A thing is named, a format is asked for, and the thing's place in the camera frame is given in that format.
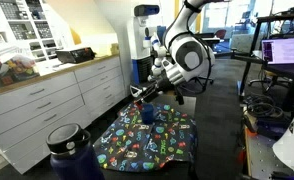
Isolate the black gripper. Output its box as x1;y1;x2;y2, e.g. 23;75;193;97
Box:
141;77;180;104

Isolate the white marker with red cap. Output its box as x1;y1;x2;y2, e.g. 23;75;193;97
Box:
133;100;145;110

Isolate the blue plastic cup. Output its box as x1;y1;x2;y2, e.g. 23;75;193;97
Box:
140;103;156;125

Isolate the dark apron with colourful print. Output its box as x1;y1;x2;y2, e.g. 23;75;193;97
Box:
93;101;199;173

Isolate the black tool chest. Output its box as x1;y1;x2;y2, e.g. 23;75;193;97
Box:
55;46;97;65

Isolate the red chair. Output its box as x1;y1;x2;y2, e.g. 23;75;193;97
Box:
214;29;227;40

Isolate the dark blue water bottle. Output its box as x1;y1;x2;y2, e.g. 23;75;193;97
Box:
46;123;105;180

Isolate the white drawer cabinet wooden top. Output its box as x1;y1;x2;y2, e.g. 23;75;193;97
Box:
0;53;127;175

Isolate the black electronics box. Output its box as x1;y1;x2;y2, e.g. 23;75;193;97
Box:
250;117;291;140

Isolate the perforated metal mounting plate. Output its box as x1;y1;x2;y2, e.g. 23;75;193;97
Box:
245;128;294;180

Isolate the purple-screen monitor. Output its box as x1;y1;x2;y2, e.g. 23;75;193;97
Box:
261;36;294;66

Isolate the clear bin of colourful toys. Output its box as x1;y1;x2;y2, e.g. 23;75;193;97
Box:
0;53;41;92

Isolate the white storage shelf unit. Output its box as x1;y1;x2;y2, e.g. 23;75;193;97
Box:
0;0;60;64

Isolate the white strap loop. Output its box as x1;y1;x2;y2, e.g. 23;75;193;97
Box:
130;84;144;98

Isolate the black desk frame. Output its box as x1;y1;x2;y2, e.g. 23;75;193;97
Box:
231;13;294;111

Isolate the black cable bundle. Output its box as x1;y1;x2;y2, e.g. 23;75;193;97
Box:
243;94;286;122

